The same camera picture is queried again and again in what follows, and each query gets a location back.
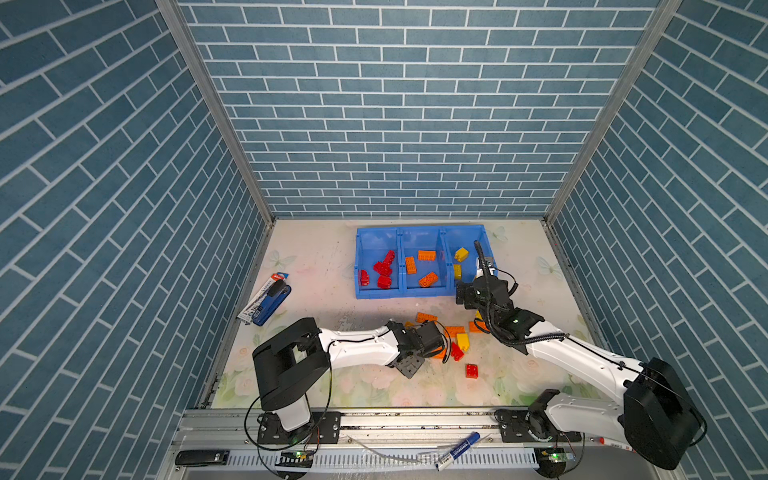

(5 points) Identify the blue three-compartment bin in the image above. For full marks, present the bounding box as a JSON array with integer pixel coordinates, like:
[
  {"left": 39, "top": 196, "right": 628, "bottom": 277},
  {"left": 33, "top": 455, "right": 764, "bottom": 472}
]
[{"left": 354, "top": 225, "right": 496, "bottom": 300}]

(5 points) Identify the red lego brick small lone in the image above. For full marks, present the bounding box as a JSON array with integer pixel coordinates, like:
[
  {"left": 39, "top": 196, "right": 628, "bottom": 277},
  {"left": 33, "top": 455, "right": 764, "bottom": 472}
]
[{"left": 465, "top": 364, "right": 479, "bottom": 379}]

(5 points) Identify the red lego brick tilted small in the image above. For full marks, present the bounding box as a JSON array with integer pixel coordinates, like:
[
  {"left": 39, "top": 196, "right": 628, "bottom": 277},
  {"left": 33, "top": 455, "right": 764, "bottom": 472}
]
[{"left": 450, "top": 342, "right": 465, "bottom": 362}]

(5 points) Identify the orange lego brick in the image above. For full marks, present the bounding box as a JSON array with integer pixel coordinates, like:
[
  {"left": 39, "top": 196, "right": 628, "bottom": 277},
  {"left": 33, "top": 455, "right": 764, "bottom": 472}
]
[
  {"left": 418, "top": 272, "right": 439, "bottom": 288},
  {"left": 405, "top": 256, "right": 418, "bottom": 275},
  {"left": 417, "top": 250, "right": 437, "bottom": 262},
  {"left": 469, "top": 319, "right": 490, "bottom": 334}
]

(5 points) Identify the black flat device on rail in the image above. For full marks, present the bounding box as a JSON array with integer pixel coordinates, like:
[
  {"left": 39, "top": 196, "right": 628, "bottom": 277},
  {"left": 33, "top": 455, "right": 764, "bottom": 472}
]
[{"left": 174, "top": 449, "right": 230, "bottom": 468}]

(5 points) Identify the red white marker pen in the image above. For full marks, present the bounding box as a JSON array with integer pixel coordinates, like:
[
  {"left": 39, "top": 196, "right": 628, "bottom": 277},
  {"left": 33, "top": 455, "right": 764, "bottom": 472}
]
[{"left": 599, "top": 437, "right": 634, "bottom": 452}]

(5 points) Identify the blue stapler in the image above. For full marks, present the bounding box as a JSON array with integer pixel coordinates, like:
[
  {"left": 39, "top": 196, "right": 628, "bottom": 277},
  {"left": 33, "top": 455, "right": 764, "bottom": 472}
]
[{"left": 237, "top": 272, "right": 292, "bottom": 326}]

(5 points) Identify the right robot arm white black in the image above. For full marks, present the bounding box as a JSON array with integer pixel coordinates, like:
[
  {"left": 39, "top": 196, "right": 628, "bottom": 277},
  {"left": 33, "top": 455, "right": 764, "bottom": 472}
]
[{"left": 456, "top": 242, "right": 708, "bottom": 470}]

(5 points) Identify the orange lego brick bottom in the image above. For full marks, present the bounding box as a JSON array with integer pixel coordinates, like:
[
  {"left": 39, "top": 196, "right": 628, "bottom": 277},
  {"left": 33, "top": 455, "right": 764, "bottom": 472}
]
[{"left": 405, "top": 256, "right": 418, "bottom": 275}]

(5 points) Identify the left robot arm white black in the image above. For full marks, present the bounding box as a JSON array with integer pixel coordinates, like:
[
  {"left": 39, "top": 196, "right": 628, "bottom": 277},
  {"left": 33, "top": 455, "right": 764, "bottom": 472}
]
[{"left": 252, "top": 317, "right": 452, "bottom": 451}]

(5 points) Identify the blue white marker pen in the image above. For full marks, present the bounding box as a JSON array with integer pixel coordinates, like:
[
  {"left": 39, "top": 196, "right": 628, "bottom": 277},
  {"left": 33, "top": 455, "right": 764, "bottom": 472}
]
[{"left": 435, "top": 431, "right": 481, "bottom": 471}]

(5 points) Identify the red lego brick large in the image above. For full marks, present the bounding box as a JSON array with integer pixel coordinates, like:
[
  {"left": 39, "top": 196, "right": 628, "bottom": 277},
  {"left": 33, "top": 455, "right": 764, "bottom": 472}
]
[{"left": 383, "top": 250, "right": 396, "bottom": 267}]

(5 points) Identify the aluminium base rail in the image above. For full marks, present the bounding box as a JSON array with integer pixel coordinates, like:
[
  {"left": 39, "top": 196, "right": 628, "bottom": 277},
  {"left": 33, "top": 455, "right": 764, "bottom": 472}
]
[{"left": 158, "top": 407, "right": 684, "bottom": 479}]

